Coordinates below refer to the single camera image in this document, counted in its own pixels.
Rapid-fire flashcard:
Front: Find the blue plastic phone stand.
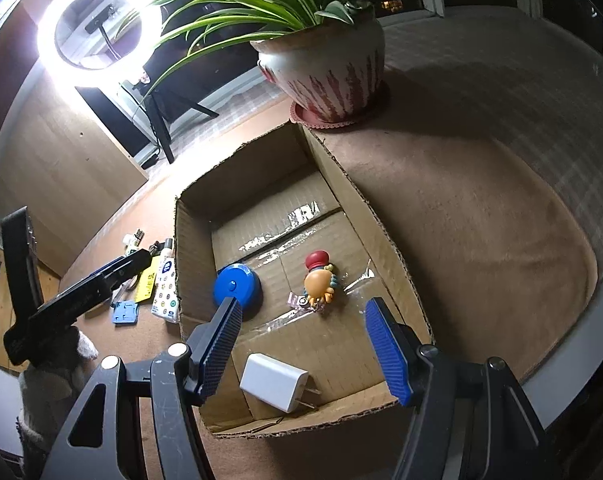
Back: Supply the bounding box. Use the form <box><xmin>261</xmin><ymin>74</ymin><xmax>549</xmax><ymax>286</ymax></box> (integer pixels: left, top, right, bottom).
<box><xmin>111</xmin><ymin>300</ymin><xmax>138</xmax><ymax>326</ymax></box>

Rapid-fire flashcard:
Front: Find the orange red toy figure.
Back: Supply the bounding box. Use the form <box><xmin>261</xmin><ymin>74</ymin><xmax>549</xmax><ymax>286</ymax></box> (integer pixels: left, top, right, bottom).
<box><xmin>296</xmin><ymin>249</ymin><xmax>339</xmax><ymax>310</ymax></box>

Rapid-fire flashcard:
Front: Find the green spider plant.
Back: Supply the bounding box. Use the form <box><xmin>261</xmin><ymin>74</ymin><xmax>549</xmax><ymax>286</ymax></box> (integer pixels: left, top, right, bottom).
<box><xmin>112</xmin><ymin>0</ymin><xmax>377</xmax><ymax>99</ymax></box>

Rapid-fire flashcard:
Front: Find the yellow grey card package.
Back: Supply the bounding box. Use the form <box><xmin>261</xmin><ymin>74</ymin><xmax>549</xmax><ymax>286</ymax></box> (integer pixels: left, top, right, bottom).
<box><xmin>134</xmin><ymin>256</ymin><xmax>160</xmax><ymax>304</ymax></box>

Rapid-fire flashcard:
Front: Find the patterned tissue pack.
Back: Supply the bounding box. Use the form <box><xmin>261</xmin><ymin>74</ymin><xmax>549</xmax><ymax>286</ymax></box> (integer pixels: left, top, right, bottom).
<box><xmin>150</xmin><ymin>257</ymin><xmax>181</xmax><ymax>324</ymax></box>

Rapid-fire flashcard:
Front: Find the brown cardboard box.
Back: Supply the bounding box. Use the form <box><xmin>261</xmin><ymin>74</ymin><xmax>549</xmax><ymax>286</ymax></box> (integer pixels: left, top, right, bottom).
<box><xmin>174</xmin><ymin>122</ymin><xmax>433</xmax><ymax>438</ymax></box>

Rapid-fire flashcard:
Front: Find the white usb charger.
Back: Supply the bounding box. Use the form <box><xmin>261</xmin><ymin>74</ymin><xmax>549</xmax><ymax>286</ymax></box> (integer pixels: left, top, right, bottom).
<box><xmin>239</xmin><ymin>353</ymin><xmax>318</xmax><ymax>419</ymax></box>

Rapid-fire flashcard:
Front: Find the white red flower pot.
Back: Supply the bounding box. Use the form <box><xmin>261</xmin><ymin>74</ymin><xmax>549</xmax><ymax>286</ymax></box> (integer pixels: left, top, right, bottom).
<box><xmin>250</xmin><ymin>6</ymin><xmax>385</xmax><ymax>124</ymax></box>

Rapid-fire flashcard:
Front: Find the ring light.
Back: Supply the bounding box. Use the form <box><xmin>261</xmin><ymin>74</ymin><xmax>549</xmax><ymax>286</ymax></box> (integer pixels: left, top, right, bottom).
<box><xmin>36</xmin><ymin>0</ymin><xmax>162</xmax><ymax>88</ymax></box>

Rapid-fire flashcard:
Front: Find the large wooden board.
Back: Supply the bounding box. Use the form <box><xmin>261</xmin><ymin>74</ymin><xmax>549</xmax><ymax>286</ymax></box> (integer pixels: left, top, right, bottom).
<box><xmin>0</xmin><ymin>64</ymin><xmax>147</xmax><ymax>275</ymax></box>

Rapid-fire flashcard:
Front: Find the black tripod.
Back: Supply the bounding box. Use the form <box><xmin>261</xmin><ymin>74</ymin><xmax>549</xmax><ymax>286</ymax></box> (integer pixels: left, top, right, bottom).
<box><xmin>133</xmin><ymin>70</ymin><xmax>219</xmax><ymax>164</ymax></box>

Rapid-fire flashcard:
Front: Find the blue round tape measure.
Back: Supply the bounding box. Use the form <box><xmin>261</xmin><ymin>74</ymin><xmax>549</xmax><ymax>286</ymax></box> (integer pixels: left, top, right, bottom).
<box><xmin>212</xmin><ymin>263</ymin><xmax>262</xmax><ymax>316</ymax></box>

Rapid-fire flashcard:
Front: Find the pine wood headboard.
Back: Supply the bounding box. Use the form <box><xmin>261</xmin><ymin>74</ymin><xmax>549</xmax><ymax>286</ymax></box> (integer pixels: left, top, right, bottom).
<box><xmin>0</xmin><ymin>246</ymin><xmax>63</xmax><ymax>376</ymax></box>

